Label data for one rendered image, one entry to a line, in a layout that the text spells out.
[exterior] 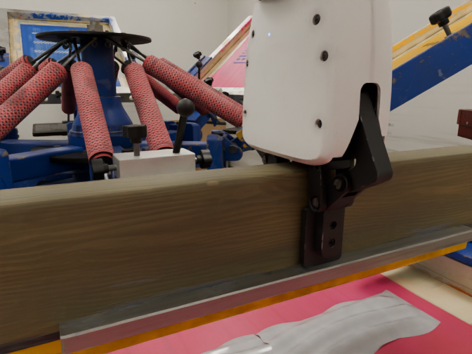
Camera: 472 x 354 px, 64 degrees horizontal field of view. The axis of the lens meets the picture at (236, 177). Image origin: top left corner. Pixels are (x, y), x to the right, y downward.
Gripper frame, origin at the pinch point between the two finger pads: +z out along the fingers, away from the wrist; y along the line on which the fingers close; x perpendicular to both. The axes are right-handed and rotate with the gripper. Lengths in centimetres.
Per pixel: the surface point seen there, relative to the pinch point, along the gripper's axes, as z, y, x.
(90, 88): -9, -70, -6
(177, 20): -81, -423, 135
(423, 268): 13.0, -8.3, 25.8
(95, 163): 2.2, -40.2, -9.0
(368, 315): 13.0, -4.0, 11.8
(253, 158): 73, -358, 200
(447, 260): 10.6, -5.3, 25.8
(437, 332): 13.8, 0.4, 16.7
